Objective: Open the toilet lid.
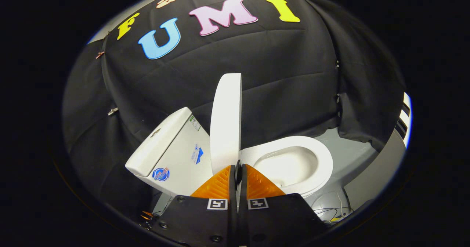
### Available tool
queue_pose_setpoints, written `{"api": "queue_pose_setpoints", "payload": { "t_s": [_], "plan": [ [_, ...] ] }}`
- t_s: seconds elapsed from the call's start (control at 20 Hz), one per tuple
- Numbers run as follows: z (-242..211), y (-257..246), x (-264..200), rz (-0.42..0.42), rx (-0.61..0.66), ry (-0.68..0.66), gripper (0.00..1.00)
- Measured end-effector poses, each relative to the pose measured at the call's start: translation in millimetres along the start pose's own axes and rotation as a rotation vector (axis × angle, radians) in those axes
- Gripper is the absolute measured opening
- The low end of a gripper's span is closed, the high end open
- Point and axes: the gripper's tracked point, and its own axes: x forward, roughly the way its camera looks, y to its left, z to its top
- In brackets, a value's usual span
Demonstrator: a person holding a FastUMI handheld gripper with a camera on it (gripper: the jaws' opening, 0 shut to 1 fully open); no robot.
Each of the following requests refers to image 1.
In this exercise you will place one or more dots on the white ceramic toilet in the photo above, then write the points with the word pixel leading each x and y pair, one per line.
pixel 180 170

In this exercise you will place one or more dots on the black white striped object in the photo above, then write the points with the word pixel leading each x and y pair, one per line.
pixel 404 118

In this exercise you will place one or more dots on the white toilet lid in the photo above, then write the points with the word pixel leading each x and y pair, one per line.
pixel 226 129

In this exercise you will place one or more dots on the grey panel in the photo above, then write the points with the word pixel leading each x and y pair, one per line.
pixel 378 177

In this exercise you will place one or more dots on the white toilet tank cover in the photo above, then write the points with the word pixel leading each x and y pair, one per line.
pixel 158 144

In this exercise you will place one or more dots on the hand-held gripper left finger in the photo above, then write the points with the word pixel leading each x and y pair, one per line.
pixel 205 225

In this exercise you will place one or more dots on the silver metal clip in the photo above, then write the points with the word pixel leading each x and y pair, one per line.
pixel 112 111

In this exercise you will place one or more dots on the copper metal clip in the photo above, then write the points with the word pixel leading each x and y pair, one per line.
pixel 100 54

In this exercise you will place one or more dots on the black backdrop cloth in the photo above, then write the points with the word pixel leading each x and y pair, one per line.
pixel 286 74

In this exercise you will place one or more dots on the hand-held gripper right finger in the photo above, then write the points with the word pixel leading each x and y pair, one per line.
pixel 271 225

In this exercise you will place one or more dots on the black round lid tab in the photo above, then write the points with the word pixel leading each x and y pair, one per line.
pixel 238 173

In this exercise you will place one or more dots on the white toilet seat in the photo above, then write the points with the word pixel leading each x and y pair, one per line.
pixel 323 159

